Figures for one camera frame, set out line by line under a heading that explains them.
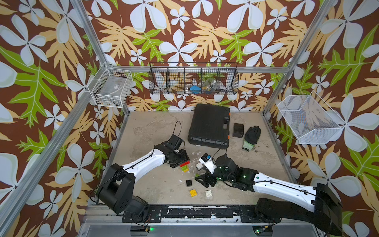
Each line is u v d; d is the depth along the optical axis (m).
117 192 0.43
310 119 0.79
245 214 0.74
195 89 0.94
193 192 0.80
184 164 0.86
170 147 0.67
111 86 0.86
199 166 0.86
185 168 0.85
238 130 1.07
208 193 0.80
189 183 0.83
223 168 0.58
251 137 1.05
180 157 0.77
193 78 0.99
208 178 0.65
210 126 1.01
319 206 0.41
